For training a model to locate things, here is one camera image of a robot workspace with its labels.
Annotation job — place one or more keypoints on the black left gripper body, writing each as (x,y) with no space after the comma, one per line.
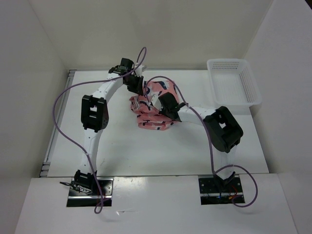
(132,83)

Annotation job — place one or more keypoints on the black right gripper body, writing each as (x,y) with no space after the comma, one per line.
(165,111)

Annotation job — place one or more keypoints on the pink shark print shorts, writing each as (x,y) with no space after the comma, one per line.
(147,116)

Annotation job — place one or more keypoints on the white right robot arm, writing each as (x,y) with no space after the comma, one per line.
(223,133)

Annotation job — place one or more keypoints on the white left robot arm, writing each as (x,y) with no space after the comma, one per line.
(95,117)

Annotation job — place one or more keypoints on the white plastic basket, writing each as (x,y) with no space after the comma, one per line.
(233,83)

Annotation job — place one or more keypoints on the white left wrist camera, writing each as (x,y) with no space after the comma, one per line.
(139,70)

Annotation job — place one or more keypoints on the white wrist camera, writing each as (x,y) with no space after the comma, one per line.
(155,102)
(139,70)

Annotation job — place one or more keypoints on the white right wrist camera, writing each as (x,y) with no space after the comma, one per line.
(155,102)

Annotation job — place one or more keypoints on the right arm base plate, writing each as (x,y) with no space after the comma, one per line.
(212,193)

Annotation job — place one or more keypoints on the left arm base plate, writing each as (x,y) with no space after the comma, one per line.
(82,197)

